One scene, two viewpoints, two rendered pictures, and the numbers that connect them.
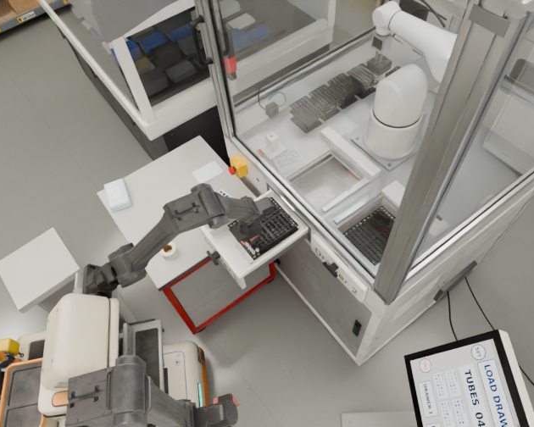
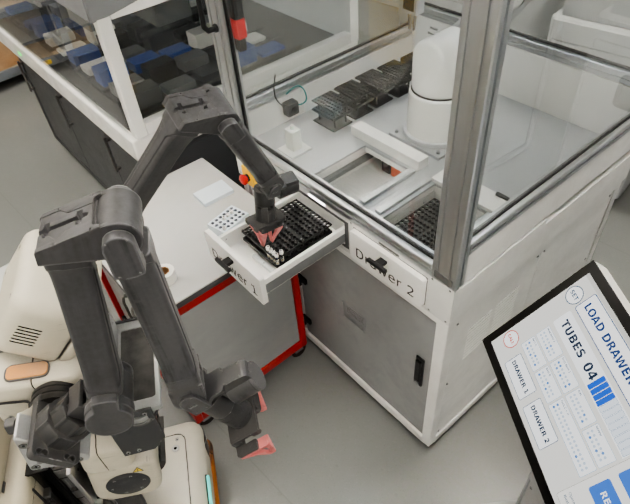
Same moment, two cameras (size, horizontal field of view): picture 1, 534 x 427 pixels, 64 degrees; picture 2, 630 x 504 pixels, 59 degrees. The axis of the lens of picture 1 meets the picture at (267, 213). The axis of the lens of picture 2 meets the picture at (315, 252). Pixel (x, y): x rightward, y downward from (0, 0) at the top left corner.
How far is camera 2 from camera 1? 0.51 m
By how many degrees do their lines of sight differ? 13
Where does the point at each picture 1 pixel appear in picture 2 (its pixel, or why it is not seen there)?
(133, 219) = not seen: hidden behind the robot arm
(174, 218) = (176, 112)
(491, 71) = not seen: outside the picture
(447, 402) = (545, 370)
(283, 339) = (322, 424)
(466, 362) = (561, 312)
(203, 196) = (213, 94)
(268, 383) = (304, 483)
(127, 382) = (121, 201)
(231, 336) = not seen: hidden behind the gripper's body
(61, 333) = (24, 264)
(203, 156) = (206, 177)
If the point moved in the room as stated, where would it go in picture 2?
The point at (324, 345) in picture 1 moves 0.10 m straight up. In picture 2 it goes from (378, 427) to (378, 414)
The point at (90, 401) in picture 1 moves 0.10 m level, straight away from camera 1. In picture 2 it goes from (70, 224) to (2, 214)
